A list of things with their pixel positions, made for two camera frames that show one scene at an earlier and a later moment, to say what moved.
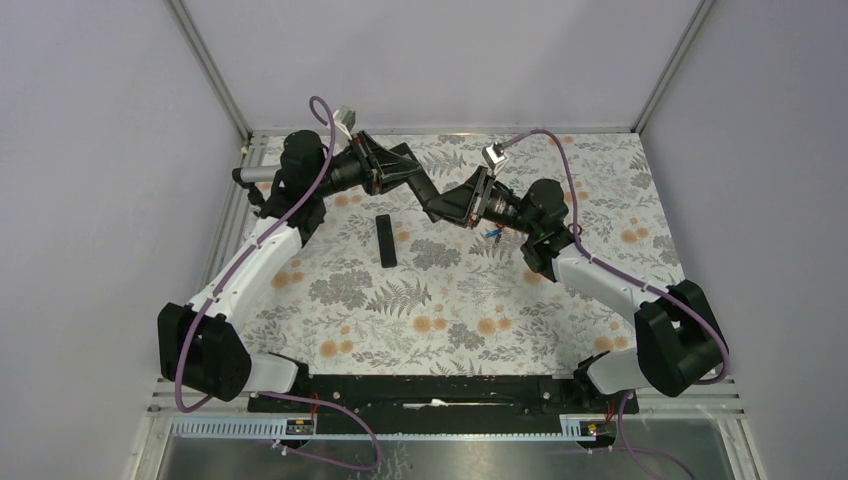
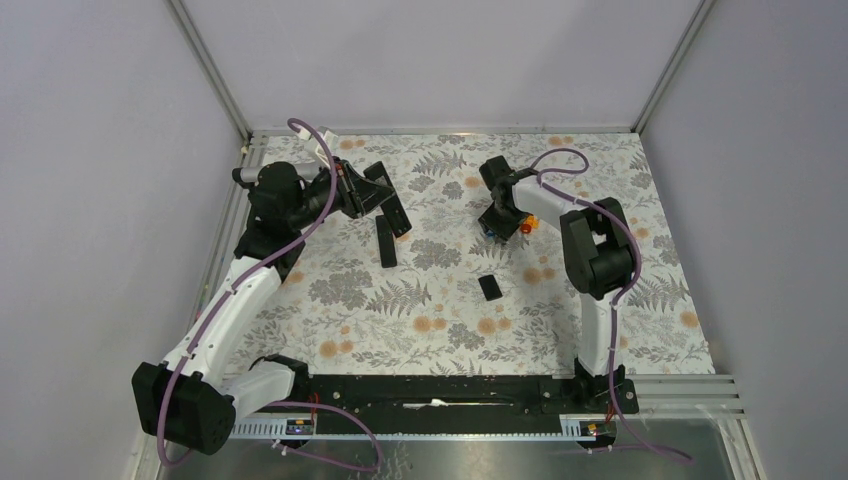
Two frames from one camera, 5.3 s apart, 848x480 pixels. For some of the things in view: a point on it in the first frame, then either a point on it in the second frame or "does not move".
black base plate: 443,404 does not move
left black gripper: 375,161 to 358,194
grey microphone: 257,174 does not move
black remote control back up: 387,249 does not move
